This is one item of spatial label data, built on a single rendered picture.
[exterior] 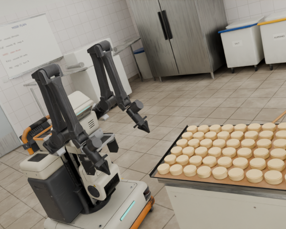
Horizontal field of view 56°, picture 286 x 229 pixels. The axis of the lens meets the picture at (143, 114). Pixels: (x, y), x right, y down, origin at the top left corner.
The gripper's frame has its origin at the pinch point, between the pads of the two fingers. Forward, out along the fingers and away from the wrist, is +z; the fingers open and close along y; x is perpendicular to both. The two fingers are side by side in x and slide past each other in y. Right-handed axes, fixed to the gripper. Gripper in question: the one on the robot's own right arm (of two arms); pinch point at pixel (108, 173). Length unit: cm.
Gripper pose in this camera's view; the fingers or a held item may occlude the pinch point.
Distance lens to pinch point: 150.4
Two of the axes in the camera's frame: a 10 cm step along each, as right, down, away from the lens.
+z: 6.3, 7.8, 0.6
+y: 5.0, -4.6, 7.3
